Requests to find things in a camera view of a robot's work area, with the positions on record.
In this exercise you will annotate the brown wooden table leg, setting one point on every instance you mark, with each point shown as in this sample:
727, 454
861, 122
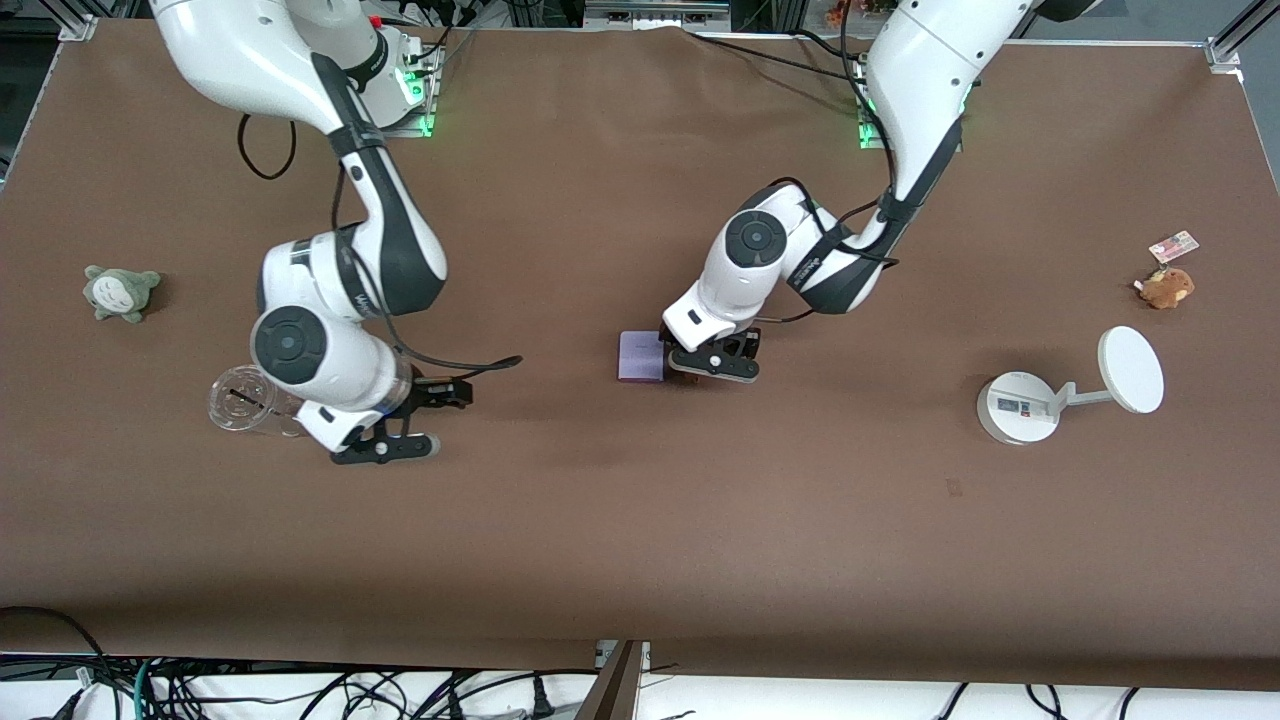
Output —
615, 690

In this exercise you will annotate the aluminium frame corner bracket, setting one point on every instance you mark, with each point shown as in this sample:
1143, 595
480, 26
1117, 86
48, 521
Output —
78, 27

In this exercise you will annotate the small pink white card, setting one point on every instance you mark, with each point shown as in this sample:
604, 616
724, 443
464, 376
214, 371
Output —
1173, 246

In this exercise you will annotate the aluminium frame corner post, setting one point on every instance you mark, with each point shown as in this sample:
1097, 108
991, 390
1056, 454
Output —
1225, 52

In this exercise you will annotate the white round desk lamp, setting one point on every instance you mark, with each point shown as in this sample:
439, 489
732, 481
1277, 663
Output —
1015, 408

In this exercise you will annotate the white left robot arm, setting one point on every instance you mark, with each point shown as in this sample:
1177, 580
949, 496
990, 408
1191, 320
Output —
755, 245

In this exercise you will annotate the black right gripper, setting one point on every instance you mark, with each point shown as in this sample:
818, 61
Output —
432, 392

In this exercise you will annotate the brown lion statue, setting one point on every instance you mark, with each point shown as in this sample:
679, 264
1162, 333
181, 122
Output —
686, 376

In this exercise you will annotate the brown hamster plush toy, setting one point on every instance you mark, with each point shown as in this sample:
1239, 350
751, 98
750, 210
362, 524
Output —
1168, 288

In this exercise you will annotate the lavender smartphone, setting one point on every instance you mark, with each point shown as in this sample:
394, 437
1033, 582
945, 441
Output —
638, 358

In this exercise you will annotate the grey green plush toy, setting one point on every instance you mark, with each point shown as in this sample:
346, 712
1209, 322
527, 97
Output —
120, 292

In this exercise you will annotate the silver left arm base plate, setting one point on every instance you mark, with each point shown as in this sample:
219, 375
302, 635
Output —
872, 143

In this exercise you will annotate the brown table cover sheet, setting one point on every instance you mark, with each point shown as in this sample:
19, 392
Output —
640, 550

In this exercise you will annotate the clear plastic cup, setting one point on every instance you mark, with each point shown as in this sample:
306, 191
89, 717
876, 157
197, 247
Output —
238, 400

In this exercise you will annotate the grey metal box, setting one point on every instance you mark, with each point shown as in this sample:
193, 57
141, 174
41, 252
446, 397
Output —
655, 15

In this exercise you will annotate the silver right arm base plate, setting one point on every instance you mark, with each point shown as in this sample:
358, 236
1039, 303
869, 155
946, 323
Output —
415, 127

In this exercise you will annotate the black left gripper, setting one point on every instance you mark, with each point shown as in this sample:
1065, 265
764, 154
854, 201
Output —
742, 346

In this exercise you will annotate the silver metal bracket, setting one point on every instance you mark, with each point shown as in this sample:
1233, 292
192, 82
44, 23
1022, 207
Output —
603, 652

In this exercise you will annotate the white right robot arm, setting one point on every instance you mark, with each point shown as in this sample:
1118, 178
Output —
300, 345

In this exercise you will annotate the orange toy figure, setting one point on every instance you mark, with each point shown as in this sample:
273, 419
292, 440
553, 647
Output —
836, 14

